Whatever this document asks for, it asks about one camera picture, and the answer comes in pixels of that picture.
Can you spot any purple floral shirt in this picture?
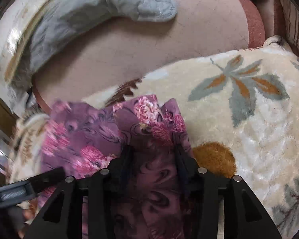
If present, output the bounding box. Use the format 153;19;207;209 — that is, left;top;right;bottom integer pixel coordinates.
40;95;192;238

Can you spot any person's left hand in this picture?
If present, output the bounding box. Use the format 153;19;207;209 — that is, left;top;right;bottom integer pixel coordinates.
8;199;39;238

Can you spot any cream leaf-pattern fleece blanket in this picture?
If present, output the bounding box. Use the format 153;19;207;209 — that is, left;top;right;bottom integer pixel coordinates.
7;35;299;239

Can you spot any grey quilted blanket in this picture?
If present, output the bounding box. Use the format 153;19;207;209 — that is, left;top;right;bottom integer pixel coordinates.
7;0;178;110

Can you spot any striped beige cushion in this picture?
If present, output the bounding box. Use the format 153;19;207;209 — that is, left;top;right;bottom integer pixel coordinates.
280;0;299;56

